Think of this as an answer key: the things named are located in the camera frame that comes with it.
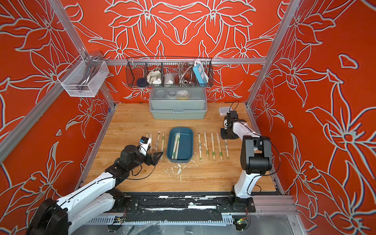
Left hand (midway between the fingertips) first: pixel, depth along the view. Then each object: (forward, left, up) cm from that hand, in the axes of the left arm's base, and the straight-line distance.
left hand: (156, 149), depth 82 cm
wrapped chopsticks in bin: (+1, -10, -10) cm, 14 cm away
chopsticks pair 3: (+8, -43, -10) cm, 45 cm away
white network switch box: (+42, -44, -9) cm, 62 cm away
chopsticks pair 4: (+15, 0, -10) cm, 18 cm away
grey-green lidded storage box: (+35, -10, +4) cm, 36 cm away
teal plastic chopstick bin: (+9, -12, -10) cm, 18 cm away
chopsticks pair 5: (+16, +12, -10) cm, 22 cm away
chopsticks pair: (+8, -26, -10) cm, 29 cm away
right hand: (+17, -41, -6) cm, 45 cm away
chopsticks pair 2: (+5, -39, -10) cm, 41 cm away
